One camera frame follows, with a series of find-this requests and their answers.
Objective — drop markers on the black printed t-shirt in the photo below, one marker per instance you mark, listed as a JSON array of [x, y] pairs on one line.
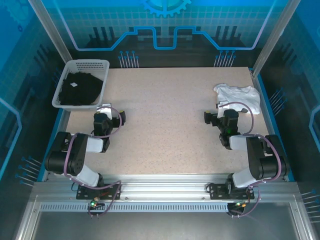
[[80, 92]]

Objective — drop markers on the blue table edge strip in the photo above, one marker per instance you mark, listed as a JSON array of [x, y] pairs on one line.
[[261, 82], [59, 117]]

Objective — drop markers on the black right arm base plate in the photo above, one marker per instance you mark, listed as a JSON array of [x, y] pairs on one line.
[[217, 192]]

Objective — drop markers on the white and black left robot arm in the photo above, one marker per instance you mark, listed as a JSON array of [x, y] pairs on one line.
[[75, 155]]

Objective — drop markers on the small connector with green light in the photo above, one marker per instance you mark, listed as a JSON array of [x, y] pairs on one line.
[[93, 203], [237, 204]]

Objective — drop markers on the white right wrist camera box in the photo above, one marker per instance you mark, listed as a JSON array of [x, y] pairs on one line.
[[221, 111]]

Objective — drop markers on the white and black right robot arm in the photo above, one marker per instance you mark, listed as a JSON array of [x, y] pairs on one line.
[[260, 155]]

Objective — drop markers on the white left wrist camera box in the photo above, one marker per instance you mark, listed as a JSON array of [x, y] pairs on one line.
[[106, 110]]

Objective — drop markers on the small metal corner bracket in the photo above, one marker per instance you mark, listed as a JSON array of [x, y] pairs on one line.
[[252, 72]]

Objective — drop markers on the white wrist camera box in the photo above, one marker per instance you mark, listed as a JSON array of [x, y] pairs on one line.
[[221, 111], [106, 110]]

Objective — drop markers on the grey metal panel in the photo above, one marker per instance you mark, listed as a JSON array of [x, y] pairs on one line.
[[162, 227]]

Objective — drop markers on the white perforated plastic basket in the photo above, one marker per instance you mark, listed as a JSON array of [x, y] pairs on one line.
[[82, 65]]

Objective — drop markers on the white t-shirt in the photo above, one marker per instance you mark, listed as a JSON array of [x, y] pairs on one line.
[[240, 96]]

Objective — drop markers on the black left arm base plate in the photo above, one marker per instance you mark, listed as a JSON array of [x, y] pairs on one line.
[[85, 193]]

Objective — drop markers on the aluminium frame post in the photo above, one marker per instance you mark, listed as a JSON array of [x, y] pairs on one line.
[[275, 32], [52, 32]]

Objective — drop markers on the wide aluminium mounting rail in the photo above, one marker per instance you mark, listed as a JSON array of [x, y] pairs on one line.
[[162, 185]]

